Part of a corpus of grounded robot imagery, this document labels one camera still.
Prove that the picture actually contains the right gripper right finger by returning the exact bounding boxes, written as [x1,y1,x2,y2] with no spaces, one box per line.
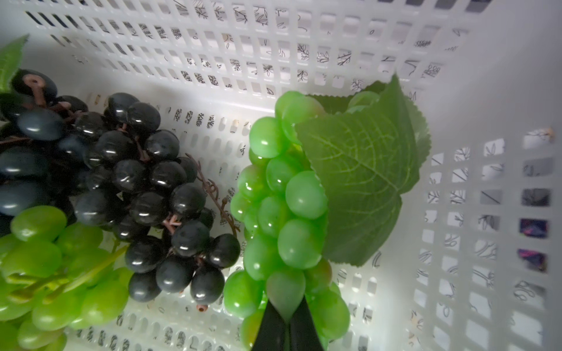
[289,298,324,351]

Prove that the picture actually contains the green grape bunch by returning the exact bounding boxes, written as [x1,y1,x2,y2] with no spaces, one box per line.
[1,206,133,350]
[223,76,431,350]

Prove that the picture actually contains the dark blue snack bag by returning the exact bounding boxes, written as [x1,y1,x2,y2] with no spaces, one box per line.
[517,218,550,273]

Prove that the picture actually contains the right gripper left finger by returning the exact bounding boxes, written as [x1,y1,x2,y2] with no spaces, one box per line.
[251,302,286,351]

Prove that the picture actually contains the white plastic basket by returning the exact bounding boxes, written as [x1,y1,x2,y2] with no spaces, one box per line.
[1,1,561,350]

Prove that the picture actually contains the green grape bunch front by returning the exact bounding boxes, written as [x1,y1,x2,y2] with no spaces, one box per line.
[1,206,133,350]

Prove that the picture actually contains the black grape bunch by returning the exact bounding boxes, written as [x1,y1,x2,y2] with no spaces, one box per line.
[1,69,239,310]

